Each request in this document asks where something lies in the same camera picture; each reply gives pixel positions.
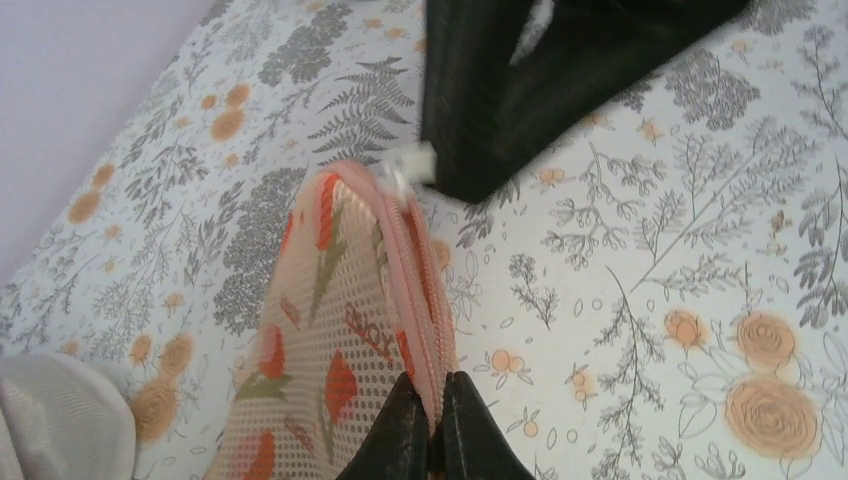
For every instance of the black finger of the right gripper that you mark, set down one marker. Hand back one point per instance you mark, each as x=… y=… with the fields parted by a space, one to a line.
x=488 y=114

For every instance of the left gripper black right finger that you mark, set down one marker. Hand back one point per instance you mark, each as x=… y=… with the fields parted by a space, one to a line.
x=470 y=443

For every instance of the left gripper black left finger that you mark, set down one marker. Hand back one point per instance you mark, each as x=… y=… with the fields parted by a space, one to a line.
x=395 y=447

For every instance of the floral mesh bra laundry bag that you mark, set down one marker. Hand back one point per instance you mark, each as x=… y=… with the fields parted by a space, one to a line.
x=355 y=300

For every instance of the pink-trimmed white cylindrical laundry bag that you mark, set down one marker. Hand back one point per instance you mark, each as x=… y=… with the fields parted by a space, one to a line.
x=63 y=419

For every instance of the floral patterned table cloth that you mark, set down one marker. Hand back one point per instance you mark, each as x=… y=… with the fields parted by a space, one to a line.
x=662 y=295

